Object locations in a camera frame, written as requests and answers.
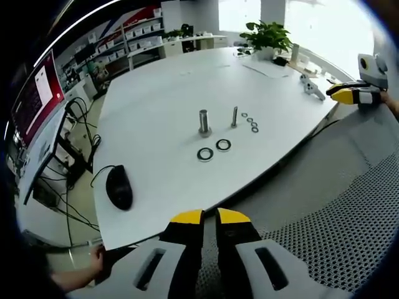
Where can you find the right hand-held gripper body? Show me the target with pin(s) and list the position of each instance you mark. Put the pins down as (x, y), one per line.
(372, 73)

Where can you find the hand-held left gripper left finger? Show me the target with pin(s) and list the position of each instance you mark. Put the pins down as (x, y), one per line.
(156, 274)

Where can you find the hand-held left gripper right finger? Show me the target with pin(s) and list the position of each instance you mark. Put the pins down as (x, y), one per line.
(246, 274)

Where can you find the thin steel threaded stud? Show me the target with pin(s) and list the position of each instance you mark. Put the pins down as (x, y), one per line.
(234, 117)

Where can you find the large steel washer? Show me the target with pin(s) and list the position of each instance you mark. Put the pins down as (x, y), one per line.
(218, 145)
(199, 154)

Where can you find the thick steel threaded stud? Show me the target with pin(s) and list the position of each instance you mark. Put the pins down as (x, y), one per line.
(204, 123)

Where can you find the white cylinder container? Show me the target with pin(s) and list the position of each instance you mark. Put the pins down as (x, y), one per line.
(295, 53)

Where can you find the small black box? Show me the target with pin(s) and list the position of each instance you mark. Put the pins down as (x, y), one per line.
(280, 61)

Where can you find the white paper sheet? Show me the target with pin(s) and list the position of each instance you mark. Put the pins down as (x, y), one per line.
(268, 69)

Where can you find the green potted plant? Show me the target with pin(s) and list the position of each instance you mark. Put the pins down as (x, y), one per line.
(269, 35)

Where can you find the black computer mouse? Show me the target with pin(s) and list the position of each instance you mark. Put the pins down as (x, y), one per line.
(119, 187)

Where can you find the grey mesh office chair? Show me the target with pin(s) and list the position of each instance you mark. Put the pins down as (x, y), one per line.
(343, 218)

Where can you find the low white cabinet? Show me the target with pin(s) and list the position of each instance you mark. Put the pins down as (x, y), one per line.
(193, 43)

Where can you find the white storage shelf unit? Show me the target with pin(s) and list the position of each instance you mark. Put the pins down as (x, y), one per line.
(140, 34)

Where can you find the computer monitor with red screen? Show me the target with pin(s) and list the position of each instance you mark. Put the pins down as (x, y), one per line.
(37, 99)

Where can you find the small black monitor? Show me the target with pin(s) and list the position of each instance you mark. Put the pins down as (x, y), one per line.
(84, 54)

